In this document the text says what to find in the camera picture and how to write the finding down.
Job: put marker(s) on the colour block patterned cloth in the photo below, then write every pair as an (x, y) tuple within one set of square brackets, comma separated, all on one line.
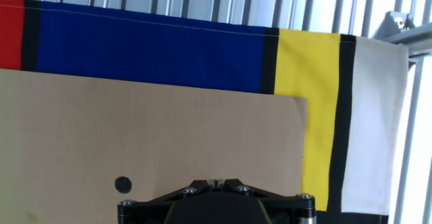
[(152, 45)]

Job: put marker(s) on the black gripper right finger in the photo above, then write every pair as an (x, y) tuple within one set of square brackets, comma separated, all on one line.
[(297, 210)]

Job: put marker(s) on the aluminium strut with bracket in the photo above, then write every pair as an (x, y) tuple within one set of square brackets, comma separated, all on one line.
[(415, 38)]

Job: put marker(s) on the brown cardboard sheet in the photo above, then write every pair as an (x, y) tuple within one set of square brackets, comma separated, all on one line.
[(135, 133)]

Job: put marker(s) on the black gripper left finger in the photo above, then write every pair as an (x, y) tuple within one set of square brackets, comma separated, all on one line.
[(135, 212)]

